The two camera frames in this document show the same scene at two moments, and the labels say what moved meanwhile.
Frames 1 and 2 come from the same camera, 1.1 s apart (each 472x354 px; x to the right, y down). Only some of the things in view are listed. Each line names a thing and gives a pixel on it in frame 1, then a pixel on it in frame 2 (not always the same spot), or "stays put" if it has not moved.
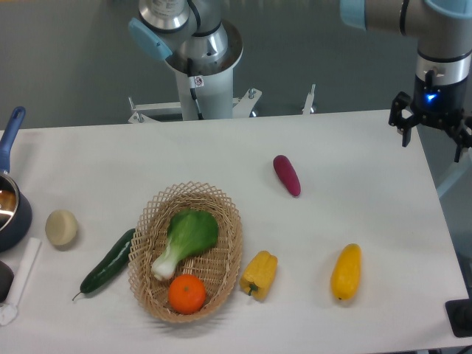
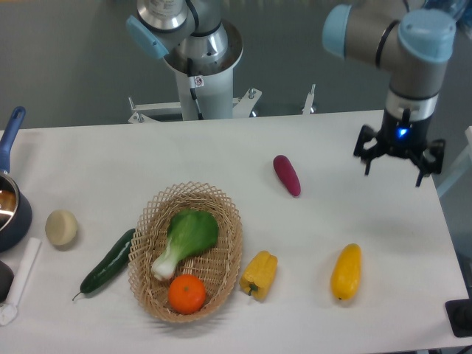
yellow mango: [346, 275] stays put
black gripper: [440, 105] → [403, 137]
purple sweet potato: [287, 175] stays put
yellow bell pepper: [259, 274] stays put
